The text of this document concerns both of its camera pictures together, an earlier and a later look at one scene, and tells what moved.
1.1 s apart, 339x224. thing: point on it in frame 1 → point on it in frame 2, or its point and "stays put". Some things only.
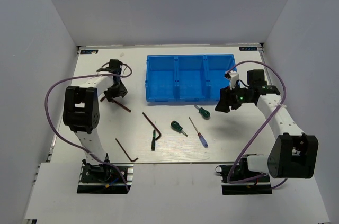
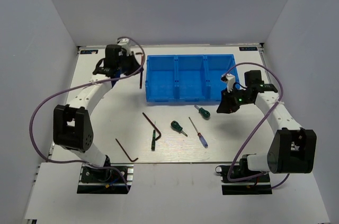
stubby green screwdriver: (204, 114) stays put
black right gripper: (226, 99) stays put
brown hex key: (125, 107) → (141, 73)
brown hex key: (131, 160) stays put
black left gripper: (122, 91) → (135, 65)
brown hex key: (153, 125) stays put
